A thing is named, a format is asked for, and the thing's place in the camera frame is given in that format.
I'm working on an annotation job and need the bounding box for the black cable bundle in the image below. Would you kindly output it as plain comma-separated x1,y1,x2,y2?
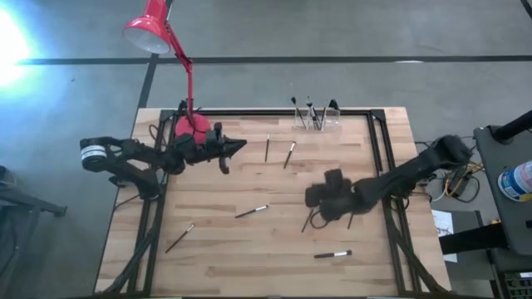
388,207,448,297
103,223,161,297

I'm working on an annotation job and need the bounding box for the thick makeup brush silver ferrule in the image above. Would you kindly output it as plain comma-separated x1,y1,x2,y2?
305,96,321,130
313,249,353,260

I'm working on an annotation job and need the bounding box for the dark grey cart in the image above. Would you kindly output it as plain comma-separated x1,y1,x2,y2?
473,124,532,257

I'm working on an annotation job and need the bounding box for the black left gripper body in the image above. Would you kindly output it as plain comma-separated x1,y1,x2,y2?
198,139,229,164

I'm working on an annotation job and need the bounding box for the black aluminium table frame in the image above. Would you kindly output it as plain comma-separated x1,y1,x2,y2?
99,108,448,298

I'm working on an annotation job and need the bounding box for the black floor stand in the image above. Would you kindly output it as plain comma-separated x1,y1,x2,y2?
0,165,67,299

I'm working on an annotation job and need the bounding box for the white paper sheet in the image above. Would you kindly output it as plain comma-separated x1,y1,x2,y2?
431,209,458,263

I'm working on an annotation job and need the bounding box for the makeup brush with pale head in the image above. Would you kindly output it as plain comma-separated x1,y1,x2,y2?
283,140,298,169

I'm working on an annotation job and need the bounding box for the white and blue canister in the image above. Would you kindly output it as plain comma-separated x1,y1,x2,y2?
497,160,532,203

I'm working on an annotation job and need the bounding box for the black cart base beam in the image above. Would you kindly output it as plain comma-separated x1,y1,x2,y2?
439,223,509,255

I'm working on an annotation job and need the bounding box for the black power strip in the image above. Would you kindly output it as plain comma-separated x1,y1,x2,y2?
451,168,470,194

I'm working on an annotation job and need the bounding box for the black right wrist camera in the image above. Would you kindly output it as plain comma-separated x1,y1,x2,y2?
323,168,345,188

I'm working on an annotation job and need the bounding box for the black pole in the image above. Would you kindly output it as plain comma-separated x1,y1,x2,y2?
492,110,532,142

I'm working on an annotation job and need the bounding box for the black computer case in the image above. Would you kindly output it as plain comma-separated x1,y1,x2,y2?
490,248,532,299

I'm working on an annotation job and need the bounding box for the clear acrylic brush organizer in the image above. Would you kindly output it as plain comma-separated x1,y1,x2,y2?
293,105,342,132

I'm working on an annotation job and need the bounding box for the red desk lamp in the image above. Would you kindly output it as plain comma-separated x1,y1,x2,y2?
122,0,213,145

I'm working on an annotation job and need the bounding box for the makeup brush with black head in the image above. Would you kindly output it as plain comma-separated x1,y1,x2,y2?
289,96,308,129

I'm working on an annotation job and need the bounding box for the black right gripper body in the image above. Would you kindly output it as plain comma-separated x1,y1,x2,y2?
319,182,362,222

